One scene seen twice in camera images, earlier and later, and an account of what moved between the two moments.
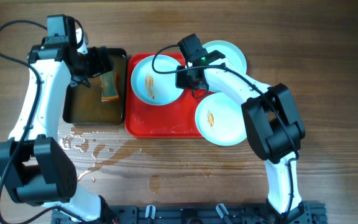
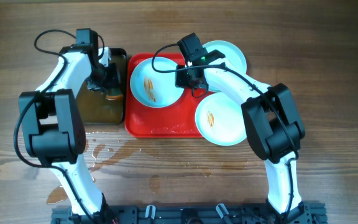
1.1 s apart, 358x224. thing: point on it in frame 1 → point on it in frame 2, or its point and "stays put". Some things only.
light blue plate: (153, 87) stays put
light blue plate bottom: (219, 119) stays put
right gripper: (181, 83) stays put
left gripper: (100, 63) → (110, 80)
